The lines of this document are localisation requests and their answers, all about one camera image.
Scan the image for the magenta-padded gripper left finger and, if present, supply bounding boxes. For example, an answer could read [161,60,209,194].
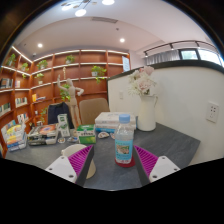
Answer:
[45,144,96,188]

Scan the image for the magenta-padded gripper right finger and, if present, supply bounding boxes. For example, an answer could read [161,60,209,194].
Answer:
[132,144,181,187]

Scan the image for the clear water bottle blue cap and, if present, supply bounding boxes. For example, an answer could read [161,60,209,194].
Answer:
[114,113,135,165]

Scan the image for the dark book stack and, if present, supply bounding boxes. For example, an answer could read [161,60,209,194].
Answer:
[27,123,60,147]

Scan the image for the green white box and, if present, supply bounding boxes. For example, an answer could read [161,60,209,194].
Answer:
[76,124,98,145]

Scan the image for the tall green white carton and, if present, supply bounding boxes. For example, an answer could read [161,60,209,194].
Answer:
[57,113,71,138]

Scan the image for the dark office chair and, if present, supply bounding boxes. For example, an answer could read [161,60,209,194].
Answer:
[47,102,75,129]

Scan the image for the beige chair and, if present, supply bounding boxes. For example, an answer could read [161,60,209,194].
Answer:
[78,97,111,126]

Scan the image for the white book stack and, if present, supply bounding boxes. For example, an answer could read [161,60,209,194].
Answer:
[94,111,138,134]

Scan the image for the wooden artist mannequin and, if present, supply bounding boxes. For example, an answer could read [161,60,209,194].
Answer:
[56,73,85,129]

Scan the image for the pink and white flower bouquet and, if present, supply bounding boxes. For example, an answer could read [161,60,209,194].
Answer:
[127,65,158,98]

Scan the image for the wooden bookshelf unit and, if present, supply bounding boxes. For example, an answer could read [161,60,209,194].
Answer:
[0,45,132,158]

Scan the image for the window with grey curtain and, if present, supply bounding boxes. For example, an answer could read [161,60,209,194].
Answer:
[143,40,224,67]

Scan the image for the recessed ceiling lights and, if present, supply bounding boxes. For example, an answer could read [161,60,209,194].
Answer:
[36,37,126,49]

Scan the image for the ceiling air vent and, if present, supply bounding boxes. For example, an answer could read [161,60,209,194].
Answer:
[91,16,119,24]

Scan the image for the ceiling chandelier with round lamps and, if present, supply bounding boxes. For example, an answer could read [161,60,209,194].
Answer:
[59,0,116,18]

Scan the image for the cream mug with beaded handle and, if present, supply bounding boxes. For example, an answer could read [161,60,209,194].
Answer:
[60,143,97,180]

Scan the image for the white wall outlet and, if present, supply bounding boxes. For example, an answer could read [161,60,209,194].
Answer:
[205,101,220,124]

